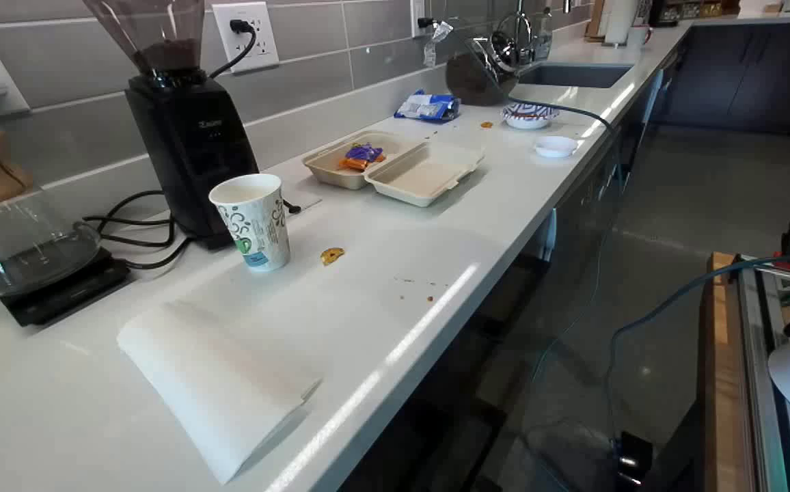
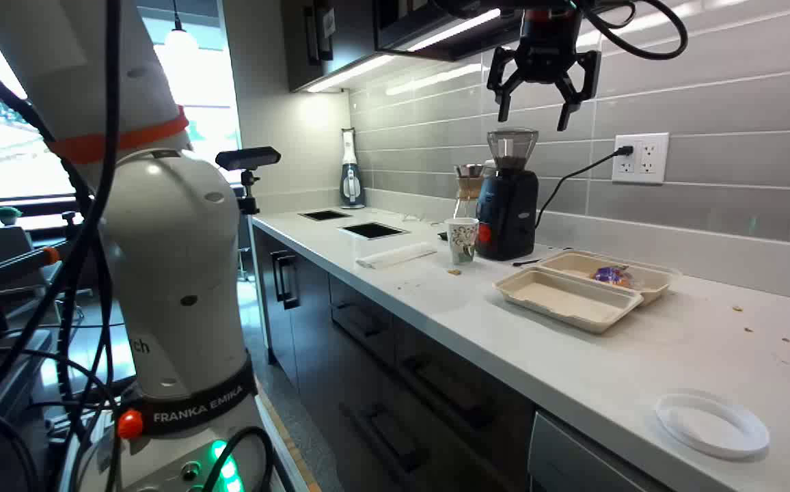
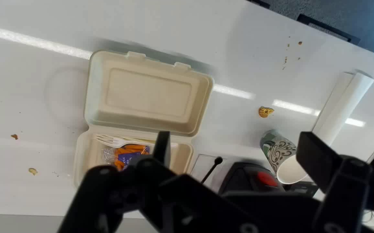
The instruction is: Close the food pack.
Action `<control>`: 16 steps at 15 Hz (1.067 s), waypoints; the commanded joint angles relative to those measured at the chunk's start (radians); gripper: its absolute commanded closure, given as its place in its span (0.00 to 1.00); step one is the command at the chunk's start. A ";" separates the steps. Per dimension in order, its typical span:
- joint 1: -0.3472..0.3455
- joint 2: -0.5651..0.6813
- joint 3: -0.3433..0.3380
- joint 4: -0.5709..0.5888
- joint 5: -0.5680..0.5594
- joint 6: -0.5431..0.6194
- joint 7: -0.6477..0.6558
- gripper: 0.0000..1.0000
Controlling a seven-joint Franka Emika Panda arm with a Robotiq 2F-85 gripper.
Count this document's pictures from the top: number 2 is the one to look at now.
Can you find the white wall outlet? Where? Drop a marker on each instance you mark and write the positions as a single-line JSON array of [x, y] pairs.
[[640, 157]]

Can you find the dark upper wall cabinet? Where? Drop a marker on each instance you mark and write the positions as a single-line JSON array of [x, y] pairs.
[[348, 32]]

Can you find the dark lower cabinet drawers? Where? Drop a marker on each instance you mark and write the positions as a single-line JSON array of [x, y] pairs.
[[396, 372]]

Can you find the red round button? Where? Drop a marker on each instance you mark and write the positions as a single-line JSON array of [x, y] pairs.
[[129, 424]]

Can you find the under-cabinet strip light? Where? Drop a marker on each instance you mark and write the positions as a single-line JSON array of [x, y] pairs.
[[355, 73], [453, 28]]

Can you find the pendant lamp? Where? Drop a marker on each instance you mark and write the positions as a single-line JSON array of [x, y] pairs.
[[183, 39]]

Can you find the purple orange snack pieces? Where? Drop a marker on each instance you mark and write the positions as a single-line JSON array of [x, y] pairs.
[[614, 274]]

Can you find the tall bottle with dark label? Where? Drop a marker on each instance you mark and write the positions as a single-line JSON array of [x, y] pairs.
[[351, 180]]

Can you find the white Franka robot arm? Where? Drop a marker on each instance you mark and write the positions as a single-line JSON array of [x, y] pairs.
[[177, 264]]

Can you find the black coffee grinder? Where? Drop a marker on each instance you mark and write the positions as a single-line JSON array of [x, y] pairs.
[[508, 208]]

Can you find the white round plastic lid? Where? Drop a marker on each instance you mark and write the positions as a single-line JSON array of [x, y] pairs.
[[686, 437]]

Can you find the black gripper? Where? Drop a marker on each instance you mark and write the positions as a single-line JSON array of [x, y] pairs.
[[549, 43]]

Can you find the beige clamshell food pack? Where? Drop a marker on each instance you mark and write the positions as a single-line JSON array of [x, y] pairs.
[[567, 297]]

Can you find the black camera on stand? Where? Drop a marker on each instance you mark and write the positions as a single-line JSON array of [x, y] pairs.
[[247, 157]]

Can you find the bright window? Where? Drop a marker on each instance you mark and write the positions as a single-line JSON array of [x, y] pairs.
[[2, 154]]

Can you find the glass pour-over carafe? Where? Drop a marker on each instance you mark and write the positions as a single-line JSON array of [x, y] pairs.
[[472, 187]]

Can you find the glass cup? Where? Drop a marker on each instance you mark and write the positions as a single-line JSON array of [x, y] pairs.
[[464, 241]]

